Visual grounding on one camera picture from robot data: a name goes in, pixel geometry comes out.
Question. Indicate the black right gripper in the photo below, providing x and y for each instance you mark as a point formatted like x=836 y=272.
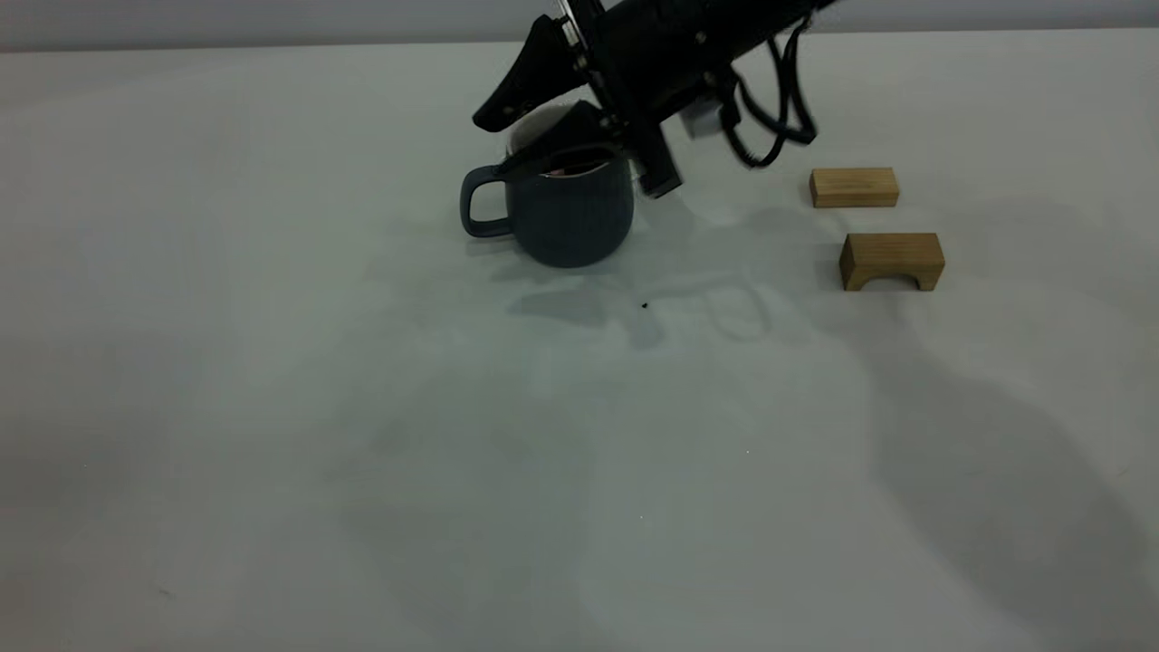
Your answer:
x=652 y=54

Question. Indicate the dark grey ceramic mug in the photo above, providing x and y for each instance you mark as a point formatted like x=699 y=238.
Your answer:
x=570 y=226

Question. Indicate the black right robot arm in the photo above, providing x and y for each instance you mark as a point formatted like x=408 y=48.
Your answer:
x=770 y=16

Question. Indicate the flat rectangular wooden block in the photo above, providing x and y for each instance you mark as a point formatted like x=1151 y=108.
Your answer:
x=851 y=188

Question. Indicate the arched wooden block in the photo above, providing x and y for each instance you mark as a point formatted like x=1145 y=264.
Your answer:
x=892 y=252

